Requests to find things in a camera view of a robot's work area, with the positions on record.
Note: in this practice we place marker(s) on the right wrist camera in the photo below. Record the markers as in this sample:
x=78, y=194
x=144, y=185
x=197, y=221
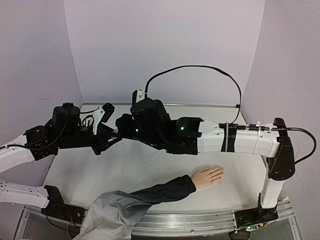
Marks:
x=138, y=96

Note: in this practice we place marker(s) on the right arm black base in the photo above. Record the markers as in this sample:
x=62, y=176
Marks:
x=244, y=218

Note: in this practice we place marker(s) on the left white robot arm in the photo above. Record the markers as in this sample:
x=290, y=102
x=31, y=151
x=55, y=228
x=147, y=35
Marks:
x=14, y=154

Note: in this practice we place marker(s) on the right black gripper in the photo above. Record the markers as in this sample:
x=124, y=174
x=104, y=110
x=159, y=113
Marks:
x=121, y=125

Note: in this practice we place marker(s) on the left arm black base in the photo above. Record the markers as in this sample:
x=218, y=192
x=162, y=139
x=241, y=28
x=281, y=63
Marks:
x=59, y=210

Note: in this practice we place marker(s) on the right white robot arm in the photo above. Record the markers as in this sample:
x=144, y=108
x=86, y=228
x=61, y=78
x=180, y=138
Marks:
x=194, y=135

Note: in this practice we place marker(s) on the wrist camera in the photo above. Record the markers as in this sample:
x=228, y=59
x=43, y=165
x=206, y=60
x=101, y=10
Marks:
x=138, y=96
x=102, y=115

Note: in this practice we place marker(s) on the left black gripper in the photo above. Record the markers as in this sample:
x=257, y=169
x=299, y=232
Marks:
x=104, y=135

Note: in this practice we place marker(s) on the aluminium table front rail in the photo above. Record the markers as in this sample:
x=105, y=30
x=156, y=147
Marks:
x=158, y=225

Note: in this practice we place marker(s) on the mannequin hand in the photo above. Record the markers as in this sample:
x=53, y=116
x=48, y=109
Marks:
x=207, y=176

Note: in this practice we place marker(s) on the black and grey sleeve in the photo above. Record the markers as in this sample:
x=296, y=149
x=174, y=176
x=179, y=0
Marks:
x=113, y=215

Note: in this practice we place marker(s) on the aluminium table back rail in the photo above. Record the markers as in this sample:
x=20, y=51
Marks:
x=167, y=104

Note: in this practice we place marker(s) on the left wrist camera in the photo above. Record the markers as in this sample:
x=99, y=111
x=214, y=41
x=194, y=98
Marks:
x=102, y=115

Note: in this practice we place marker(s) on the aluminium table rail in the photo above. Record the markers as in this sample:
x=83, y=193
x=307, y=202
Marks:
x=167, y=104
x=158, y=225

